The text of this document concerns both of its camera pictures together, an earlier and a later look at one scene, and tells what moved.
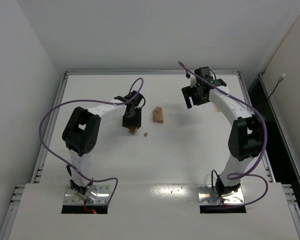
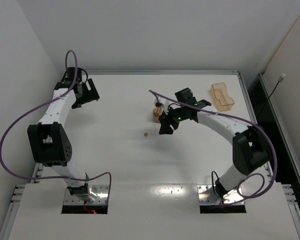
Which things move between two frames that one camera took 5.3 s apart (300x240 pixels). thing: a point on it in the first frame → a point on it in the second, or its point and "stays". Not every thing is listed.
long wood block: x=133 y=130 → x=159 y=110
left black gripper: x=131 y=121 → x=87 y=92
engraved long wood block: x=157 y=114 stays
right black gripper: x=190 y=93 → x=168 y=120
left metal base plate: x=103 y=191 stays
